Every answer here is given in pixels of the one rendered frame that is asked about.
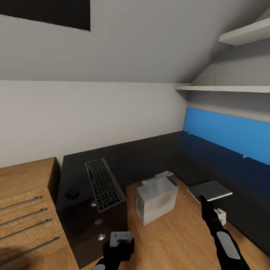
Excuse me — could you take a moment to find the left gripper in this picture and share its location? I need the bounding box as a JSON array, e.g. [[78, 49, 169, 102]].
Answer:
[[103, 239, 134, 269]]

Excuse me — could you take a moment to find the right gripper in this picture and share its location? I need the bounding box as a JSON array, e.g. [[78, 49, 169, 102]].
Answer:
[[201, 195, 220, 225]]

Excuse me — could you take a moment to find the notebook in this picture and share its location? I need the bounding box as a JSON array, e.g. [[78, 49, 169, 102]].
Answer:
[[187, 180, 232, 204]]

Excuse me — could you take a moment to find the mouse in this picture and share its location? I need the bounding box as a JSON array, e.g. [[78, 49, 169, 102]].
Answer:
[[64, 188, 79, 198]]

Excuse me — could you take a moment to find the keyboard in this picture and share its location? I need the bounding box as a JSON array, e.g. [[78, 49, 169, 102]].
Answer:
[[85, 158, 127, 213]]

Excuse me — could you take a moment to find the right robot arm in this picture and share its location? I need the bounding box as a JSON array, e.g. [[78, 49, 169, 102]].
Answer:
[[201, 195, 251, 270]]

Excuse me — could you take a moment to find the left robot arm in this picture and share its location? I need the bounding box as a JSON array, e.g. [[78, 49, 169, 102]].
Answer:
[[91, 231, 134, 270]]

